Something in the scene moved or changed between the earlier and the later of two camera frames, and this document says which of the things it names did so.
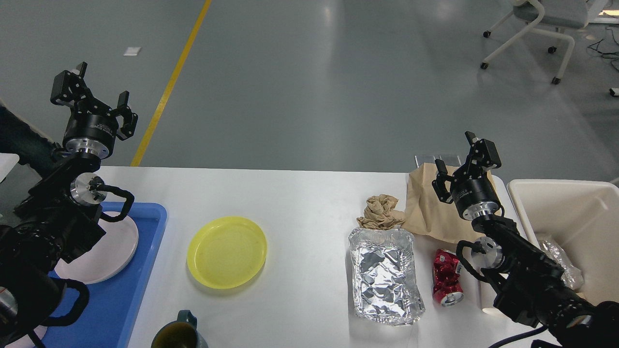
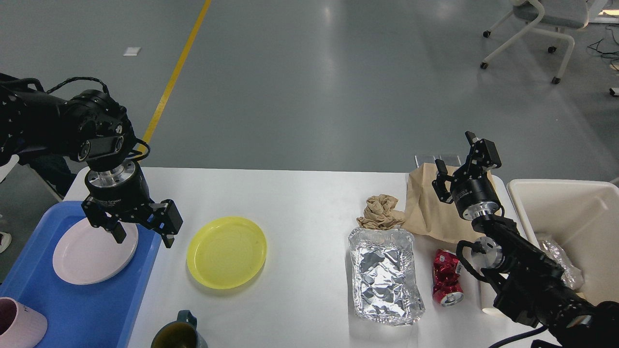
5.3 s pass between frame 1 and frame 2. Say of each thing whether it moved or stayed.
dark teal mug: stayed
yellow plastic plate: stayed
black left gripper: moved
